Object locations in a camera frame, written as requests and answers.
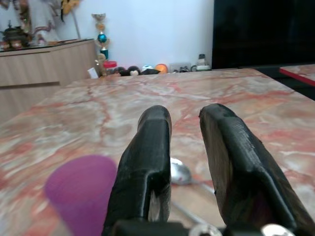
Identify red-edged marble side table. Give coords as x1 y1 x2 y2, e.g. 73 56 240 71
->
279 63 315 87

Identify large black television screen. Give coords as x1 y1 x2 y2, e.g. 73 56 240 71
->
212 0 315 70

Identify purple plastic cup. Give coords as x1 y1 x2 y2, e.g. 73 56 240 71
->
44 154 118 236

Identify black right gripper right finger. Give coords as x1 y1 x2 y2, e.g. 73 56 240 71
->
199 103 306 230

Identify small dark-capped bottle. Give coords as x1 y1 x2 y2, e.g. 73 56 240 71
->
196 54 211 71

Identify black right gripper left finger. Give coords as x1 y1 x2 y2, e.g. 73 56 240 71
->
102 105 173 236

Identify light wood sideboard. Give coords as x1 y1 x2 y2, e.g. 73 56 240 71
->
0 38 99 123

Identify black plush toy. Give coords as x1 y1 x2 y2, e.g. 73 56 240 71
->
114 65 142 77

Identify dark ornamental teapot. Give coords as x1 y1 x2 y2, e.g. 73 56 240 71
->
0 20 32 51

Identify orange ball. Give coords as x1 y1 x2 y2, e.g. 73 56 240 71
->
155 63 169 74

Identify silver metal cutlery handle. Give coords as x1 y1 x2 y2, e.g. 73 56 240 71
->
171 201 207 225

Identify gold trophy with blue ball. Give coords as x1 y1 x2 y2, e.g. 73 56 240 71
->
92 13 110 60

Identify black and white toy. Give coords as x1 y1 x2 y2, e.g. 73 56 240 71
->
140 64 160 75

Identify red-lidded jar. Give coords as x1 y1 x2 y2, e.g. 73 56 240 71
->
103 60 118 76

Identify silver metal spoon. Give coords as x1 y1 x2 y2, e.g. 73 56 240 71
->
170 157 216 195

